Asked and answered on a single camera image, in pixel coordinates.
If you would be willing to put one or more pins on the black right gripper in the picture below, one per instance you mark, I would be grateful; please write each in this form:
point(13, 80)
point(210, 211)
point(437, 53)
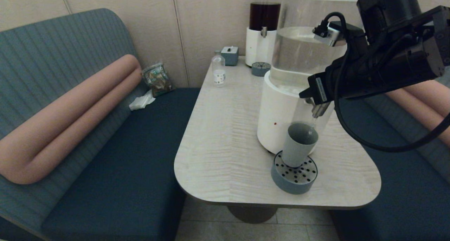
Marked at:
point(372, 76)

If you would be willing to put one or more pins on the metal water dispenser tap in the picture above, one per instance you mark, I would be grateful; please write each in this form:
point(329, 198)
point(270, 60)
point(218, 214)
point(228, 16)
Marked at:
point(320, 110)

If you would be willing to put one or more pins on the grey-blue plastic cup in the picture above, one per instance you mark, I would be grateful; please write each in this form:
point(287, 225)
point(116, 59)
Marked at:
point(298, 149)

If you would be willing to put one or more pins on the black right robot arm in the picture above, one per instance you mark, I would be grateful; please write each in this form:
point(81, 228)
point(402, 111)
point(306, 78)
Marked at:
point(386, 5)

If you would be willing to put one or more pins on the large clear water dispenser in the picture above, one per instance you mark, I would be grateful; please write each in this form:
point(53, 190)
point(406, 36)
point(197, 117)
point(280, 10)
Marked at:
point(281, 111)

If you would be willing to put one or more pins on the small round drip tray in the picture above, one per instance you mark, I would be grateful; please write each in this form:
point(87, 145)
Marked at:
point(260, 71)

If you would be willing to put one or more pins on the dark drink dispenser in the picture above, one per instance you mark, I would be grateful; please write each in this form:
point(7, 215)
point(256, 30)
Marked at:
point(258, 47)

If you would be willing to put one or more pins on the small metal drink tap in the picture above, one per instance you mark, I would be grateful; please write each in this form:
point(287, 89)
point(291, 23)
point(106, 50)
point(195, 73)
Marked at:
point(263, 32)

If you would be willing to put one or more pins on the blue-grey tissue box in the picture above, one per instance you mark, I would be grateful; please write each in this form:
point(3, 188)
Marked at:
point(230, 56)

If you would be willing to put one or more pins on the clear bottle with white label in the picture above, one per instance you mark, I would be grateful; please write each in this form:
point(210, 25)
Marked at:
point(218, 76)

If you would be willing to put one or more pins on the large round perforated drip tray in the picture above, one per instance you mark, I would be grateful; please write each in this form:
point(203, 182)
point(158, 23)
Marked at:
point(292, 185)

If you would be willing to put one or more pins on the dark blue seat cushion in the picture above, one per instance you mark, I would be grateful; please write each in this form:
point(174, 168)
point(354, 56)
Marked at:
point(123, 170)
point(404, 191)

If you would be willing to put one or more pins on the green printed snack bag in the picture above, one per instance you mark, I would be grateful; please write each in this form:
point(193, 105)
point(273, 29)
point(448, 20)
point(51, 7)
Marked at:
point(158, 80)

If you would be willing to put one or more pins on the crumpled white tissue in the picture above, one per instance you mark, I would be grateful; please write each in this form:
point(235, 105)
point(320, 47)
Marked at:
point(142, 101)

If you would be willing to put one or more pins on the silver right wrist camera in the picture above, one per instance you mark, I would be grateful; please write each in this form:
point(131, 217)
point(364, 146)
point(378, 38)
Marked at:
point(328, 34)

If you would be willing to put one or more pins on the grey table pedestal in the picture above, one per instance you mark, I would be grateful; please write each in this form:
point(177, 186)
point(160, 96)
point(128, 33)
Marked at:
point(251, 214)

